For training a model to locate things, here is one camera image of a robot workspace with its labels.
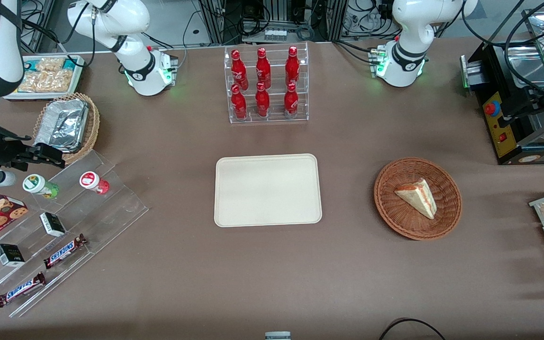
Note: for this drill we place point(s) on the tan wicker basket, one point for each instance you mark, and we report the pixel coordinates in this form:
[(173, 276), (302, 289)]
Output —
[(93, 123)]

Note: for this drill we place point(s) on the clear bag of crackers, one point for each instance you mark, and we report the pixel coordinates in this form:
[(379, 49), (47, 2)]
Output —
[(47, 78)]

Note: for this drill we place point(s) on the clear acrylic stepped display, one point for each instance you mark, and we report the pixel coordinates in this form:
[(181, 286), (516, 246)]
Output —
[(116, 208)]

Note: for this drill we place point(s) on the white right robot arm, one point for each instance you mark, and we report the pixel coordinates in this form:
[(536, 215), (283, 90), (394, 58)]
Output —
[(130, 19)]

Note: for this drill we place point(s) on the red gum bottle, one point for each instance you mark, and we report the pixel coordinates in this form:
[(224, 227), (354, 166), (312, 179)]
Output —
[(93, 182)]

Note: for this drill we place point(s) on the beige rectangular tray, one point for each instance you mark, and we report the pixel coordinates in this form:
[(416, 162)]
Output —
[(267, 190)]

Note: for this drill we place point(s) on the green gum bottle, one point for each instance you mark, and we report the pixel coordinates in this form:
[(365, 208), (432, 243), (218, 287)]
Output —
[(40, 185)]

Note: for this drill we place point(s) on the small black box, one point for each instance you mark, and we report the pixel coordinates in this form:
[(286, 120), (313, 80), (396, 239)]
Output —
[(10, 255), (52, 224)]

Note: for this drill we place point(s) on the small grey white object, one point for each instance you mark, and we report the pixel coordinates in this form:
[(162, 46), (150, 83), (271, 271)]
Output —
[(277, 335)]

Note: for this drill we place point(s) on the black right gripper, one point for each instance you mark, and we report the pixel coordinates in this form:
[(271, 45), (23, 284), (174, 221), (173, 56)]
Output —
[(8, 152)]

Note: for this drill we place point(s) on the Snickers chocolate bar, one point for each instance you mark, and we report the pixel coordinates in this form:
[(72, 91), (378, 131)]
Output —
[(64, 251), (21, 289)]

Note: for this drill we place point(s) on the clear acrylic bottle rack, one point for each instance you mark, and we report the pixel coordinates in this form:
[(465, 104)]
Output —
[(300, 115)]

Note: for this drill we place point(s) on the black sealing machine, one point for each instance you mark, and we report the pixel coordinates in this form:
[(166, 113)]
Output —
[(498, 123)]

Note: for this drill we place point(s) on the red cola bottle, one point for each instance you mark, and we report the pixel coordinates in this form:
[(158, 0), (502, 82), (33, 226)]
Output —
[(239, 103), (262, 101), (292, 65), (263, 67), (291, 101), (238, 68)]

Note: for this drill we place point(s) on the brown round wicker basket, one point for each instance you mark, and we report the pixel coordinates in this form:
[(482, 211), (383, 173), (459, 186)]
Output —
[(390, 208)]

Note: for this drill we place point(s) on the aluminium foil tray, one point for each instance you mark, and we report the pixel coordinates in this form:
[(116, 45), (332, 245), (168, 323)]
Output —
[(62, 123)]

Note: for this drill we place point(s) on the wrapped triangle sandwich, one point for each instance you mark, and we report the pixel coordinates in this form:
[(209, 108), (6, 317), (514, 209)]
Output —
[(418, 196)]

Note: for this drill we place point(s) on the white snack bin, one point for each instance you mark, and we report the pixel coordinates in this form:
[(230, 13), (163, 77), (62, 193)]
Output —
[(77, 80)]

